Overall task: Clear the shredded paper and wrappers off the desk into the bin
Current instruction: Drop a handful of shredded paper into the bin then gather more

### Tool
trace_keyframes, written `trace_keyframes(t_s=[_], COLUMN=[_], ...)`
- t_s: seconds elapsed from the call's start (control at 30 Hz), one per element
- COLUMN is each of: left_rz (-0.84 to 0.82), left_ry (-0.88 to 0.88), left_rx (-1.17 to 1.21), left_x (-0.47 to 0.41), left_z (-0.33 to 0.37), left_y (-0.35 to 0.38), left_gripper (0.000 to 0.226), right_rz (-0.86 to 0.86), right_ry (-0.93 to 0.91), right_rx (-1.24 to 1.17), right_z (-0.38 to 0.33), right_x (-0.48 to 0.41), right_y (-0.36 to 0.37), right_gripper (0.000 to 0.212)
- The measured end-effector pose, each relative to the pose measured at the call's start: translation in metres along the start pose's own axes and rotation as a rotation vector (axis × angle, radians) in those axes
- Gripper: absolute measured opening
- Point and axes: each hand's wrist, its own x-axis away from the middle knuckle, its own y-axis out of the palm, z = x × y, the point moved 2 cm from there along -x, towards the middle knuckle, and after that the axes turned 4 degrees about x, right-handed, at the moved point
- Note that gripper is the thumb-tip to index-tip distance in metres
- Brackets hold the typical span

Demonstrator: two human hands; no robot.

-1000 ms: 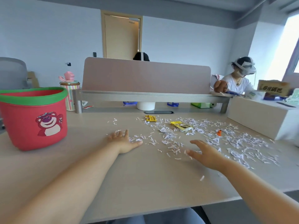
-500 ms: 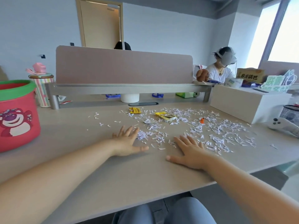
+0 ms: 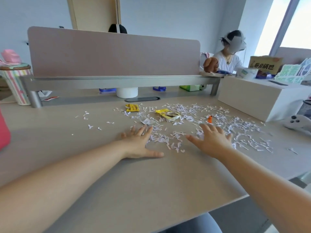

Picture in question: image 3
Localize green and white sign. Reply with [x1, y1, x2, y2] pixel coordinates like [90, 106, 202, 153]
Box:
[275, 58, 311, 84]

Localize torn yellow snack wrapper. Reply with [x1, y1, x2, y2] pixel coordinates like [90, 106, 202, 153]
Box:
[155, 109, 182, 122]

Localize striped pastel stool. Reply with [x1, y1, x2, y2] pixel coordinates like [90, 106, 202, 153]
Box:
[0, 63, 32, 106]

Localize black oval cable grommet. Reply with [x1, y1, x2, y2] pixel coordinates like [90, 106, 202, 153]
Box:
[131, 96, 161, 103]

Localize person's grey trouser leg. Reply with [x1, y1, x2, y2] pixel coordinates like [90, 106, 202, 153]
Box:
[162, 212, 223, 233]

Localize person's right hand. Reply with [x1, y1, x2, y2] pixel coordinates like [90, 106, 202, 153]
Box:
[186, 123, 233, 160]

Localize printed cardboard box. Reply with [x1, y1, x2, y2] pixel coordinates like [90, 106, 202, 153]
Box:
[248, 56, 284, 75]

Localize brown plush toy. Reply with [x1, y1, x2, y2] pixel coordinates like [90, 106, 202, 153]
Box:
[203, 57, 219, 73]

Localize person's left forearm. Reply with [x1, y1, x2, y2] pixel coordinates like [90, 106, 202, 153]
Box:
[0, 140, 128, 233]

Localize black mesh basket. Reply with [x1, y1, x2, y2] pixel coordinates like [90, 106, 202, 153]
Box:
[297, 99, 311, 118]

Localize scattered white paper scraps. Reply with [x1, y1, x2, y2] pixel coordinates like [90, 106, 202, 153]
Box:
[71, 102, 299, 155]

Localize person's right forearm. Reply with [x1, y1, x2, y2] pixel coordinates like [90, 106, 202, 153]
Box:
[215, 147, 311, 233]

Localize green packet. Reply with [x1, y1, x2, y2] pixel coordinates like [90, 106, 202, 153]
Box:
[179, 85, 207, 92]

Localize pink bag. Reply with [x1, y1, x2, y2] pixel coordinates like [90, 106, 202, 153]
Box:
[0, 49, 22, 66]

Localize white tissue box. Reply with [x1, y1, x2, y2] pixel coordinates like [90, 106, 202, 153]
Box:
[235, 67, 258, 79]

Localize grey window frame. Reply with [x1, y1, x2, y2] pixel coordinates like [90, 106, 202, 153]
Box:
[269, 0, 302, 56]

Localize pink desk divider panel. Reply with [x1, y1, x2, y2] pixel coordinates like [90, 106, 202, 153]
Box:
[27, 26, 201, 77]

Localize red pink object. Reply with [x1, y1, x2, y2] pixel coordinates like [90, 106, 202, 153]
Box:
[0, 110, 12, 151]

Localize grey metal desk shelf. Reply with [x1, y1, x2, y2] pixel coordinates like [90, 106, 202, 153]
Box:
[19, 75, 221, 109]

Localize wooden door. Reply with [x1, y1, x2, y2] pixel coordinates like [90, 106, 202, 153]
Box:
[67, 0, 122, 33]

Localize person's left hand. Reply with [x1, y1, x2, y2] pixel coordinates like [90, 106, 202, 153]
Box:
[121, 125, 165, 159]

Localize white paper roll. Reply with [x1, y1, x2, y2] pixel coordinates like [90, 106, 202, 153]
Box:
[116, 87, 138, 99]

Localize white game controller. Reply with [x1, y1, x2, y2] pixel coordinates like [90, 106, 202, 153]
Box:
[282, 115, 311, 134]

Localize beige rectangular box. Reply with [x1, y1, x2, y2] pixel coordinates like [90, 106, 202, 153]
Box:
[218, 76, 311, 122]

